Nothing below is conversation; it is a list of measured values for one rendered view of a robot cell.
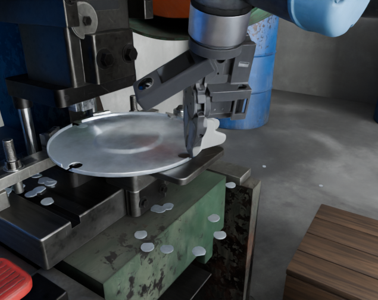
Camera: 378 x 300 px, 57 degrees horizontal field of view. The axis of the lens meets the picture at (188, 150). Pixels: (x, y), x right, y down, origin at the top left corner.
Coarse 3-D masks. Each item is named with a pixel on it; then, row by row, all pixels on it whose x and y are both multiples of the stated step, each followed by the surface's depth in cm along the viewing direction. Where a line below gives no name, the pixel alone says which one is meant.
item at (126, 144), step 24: (96, 120) 76; (120, 120) 76; (144, 120) 76; (48, 144) 63; (72, 144) 64; (96, 144) 63; (120, 144) 63; (144, 144) 63; (168, 144) 64; (72, 168) 55; (96, 168) 56; (120, 168) 56; (144, 168) 56; (168, 168) 56
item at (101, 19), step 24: (96, 0) 58; (120, 0) 62; (24, 24) 60; (96, 24) 58; (120, 24) 64; (24, 48) 62; (48, 48) 58; (72, 48) 56; (96, 48) 57; (120, 48) 61; (48, 72) 61; (72, 72) 58; (96, 72) 58; (120, 72) 62
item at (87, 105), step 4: (88, 100) 69; (92, 100) 70; (76, 104) 68; (80, 104) 69; (84, 104) 69; (88, 104) 70; (92, 104) 70; (68, 108) 70; (72, 108) 69; (76, 108) 68; (80, 108) 69; (84, 108) 69; (88, 108) 70
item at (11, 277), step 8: (0, 264) 40; (8, 264) 40; (0, 272) 38; (8, 272) 39; (16, 272) 39; (24, 272) 39; (0, 280) 37; (8, 280) 37; (16, 280) 37; (24, 280) 37; (0, 288) 36; (8, 288) 36; (16, 288) 36; (24, 288) 37; (0, 296) 36; (8, 296) 36; (16, 296) 36
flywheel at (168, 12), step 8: (152, 0) 91; (160, 0) 90; (168, 0) 89; (176, 0) 88; (184, 0) 86; (160, 8) 91; (168, 8) 90; (176, 8) 88; (184, 8) 87; (160, 16) 92; (168, 16) 91; (176, 16) 89; (184, 16) 88
